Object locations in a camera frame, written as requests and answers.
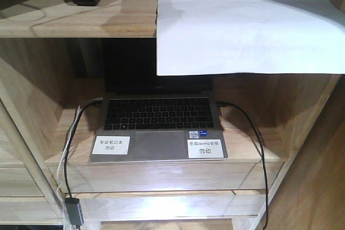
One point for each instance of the white label sticker right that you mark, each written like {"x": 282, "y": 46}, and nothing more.
{"x": 205, "y": 149}

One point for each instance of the white label sticker left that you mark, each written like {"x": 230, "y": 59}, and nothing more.
{"x": 111, "y": 145}

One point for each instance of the white paper sheet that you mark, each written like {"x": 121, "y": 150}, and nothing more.
{"x": 197, "y": 37}

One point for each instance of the grey USB hub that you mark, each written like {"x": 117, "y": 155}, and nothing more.
{"x": 74, "y": 211}

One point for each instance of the light wooden shelving unit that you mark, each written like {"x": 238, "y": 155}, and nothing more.
{"x": 301, "y": 118}

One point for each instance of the white label sticker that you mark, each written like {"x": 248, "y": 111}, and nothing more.
{"x": 205, "y": 149}
{"x": 111, "y": 145}

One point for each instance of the grey open laptop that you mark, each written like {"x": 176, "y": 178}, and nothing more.
{"x": 158, "y": 113}

